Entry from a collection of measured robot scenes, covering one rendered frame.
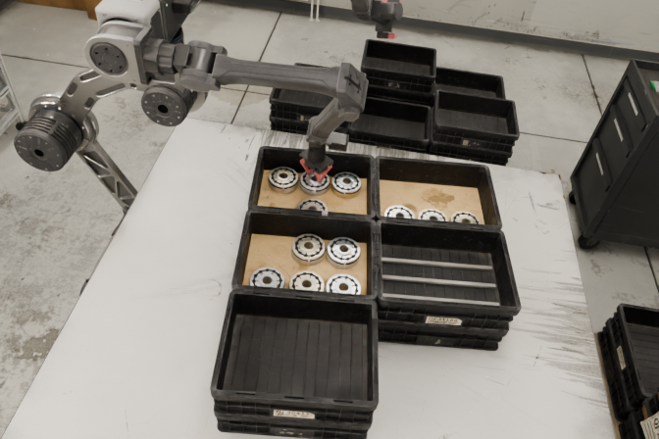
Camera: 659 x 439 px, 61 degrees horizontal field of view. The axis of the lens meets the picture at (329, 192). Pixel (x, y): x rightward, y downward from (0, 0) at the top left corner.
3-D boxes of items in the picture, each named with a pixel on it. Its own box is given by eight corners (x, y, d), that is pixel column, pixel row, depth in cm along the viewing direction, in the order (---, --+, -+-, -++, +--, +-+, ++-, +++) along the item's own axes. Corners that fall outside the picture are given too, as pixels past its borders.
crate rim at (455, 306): (376, 305, 155) (377, 300, 153) (375, 223, 176) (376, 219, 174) (520, 317, 156) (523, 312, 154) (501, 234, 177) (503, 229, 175)
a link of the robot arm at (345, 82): (366, 57, 128) (359, 98, 126) (370, 80, 141) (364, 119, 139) (181, 38, 135) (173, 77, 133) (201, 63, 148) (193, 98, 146)
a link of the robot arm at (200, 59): (171, 41, 134) (166, 63, 133) (212, 48, 133) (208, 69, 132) (181, 58, 143) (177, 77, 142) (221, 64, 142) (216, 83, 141)
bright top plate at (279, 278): (245, 292, 160) (245, 291, 160) (255, 265, 168) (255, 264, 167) (279, 299, 160) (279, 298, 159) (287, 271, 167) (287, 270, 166)
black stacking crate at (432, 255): (372, 323, 162) (378, 301, 154) (371, 244, 183) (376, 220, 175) (509, 334, 163) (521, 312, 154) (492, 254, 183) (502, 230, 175)
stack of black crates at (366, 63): (351, 133, 328) (360, 67, 296) (357, 103, 349) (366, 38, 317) (420, 143, 326) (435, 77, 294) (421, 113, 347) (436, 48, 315)
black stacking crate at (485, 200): (371, 243, 183) (376, 219, 175) (371, 179, 204) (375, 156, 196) (492, 253, 184) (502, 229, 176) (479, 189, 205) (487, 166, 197)
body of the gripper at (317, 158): (312, 149, 193) (313, 132, 187) (333, 165, 188) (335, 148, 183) (298, 158, 189) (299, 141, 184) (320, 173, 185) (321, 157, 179)
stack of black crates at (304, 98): (268, 169, 302) (268, 99, 270) (279, 133, 323) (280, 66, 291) (341, 179, 299) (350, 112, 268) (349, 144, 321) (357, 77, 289)
